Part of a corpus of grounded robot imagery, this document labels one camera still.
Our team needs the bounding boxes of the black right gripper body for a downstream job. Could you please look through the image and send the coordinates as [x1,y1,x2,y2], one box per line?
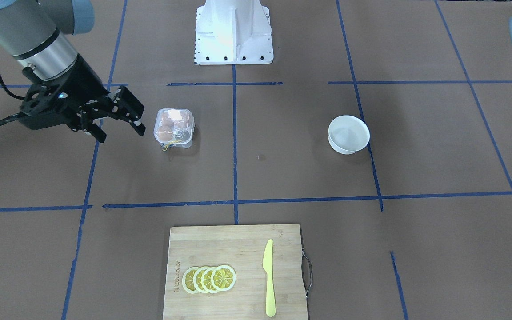
[37,55,107,120]

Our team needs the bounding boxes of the brown egg from bowl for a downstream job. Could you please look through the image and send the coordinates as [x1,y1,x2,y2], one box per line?
[156,126,174,141]

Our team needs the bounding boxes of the clear plastic egg box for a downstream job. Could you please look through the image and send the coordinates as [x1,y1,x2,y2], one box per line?
[154,108,195,148]

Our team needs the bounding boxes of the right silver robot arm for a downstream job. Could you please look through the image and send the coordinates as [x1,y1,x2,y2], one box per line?
[0,0,146,143]

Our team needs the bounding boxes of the yellow lemon slices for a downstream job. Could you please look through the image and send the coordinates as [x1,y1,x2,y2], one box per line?
[180,265,236,294]

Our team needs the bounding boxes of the white ceramic bowl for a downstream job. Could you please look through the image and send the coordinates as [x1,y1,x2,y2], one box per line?
[328,115,370,155]

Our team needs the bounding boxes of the wooden cutting board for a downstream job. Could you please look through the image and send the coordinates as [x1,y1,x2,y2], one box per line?
[162,224,309,320]

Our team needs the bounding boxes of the yellow plastic knife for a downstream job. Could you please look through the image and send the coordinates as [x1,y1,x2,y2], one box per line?
[262,239,276,318]

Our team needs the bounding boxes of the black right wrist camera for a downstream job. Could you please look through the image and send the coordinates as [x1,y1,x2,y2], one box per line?
[19,81,81,130]

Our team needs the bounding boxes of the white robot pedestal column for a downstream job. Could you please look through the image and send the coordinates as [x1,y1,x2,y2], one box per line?
[194,0,274,65]

